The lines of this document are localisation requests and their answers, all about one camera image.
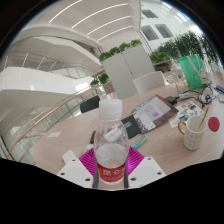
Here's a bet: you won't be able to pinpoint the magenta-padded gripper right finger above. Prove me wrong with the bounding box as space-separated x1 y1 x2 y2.
123 145 167 190

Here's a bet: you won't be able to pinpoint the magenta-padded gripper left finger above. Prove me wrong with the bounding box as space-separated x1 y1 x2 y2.
57 147 100 190

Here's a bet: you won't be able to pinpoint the clear red-labelled water bottle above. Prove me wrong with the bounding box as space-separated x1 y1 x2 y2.
93 98 131 191

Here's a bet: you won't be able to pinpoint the small red and black device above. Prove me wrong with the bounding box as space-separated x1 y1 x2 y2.
89 129 98 145

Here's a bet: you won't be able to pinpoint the black notebook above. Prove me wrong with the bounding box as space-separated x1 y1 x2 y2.
120 114 143 140

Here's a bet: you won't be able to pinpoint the white paper sheet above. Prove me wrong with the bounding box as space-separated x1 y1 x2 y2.
46 130 63 139

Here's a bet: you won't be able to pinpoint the white grid-pattern mug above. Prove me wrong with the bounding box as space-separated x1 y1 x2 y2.
177 114 208 152

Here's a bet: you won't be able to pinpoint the brown clipboard with papers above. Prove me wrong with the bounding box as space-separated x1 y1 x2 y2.
130 93 179 134

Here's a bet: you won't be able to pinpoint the glass railing with wooden handrail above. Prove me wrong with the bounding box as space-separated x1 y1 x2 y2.
4 85 93 158

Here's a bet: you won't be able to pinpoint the black chair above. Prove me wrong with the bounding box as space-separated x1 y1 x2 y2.
79 95 101 114

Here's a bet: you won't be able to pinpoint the colourful sticker sheet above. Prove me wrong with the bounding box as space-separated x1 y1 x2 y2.
168 99 205 129

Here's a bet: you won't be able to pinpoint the black power adapter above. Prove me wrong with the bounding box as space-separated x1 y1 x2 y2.
165 95 180 105

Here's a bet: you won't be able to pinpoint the wooden stirring stick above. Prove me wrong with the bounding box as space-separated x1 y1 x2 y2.
198 105 210 132

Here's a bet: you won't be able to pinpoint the white chair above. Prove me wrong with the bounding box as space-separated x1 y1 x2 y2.
132 70 167 95

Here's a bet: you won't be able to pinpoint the wooden planter with plants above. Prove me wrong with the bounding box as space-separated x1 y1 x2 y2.
89 72 116 98

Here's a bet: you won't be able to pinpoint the clear lidded drink jug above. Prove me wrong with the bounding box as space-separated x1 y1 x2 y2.
170 63 188 94

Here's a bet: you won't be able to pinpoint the tall white cabinet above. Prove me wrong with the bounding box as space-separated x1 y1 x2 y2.
101 44 156 100

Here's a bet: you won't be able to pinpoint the green tote bag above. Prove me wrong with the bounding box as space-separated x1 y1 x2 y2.
177 53 208 90

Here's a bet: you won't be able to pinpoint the green plants on cabinet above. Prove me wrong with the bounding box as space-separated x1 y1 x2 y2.
98 38 143 63

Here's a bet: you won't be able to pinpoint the row of green hedge plants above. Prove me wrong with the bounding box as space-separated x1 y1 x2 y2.
149 30 221 68

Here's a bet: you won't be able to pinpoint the ceiling light strips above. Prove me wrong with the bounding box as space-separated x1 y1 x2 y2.
48 0 134 43

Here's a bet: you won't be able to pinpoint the tangle of black cables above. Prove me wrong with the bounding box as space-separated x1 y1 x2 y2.
179 83 218 108

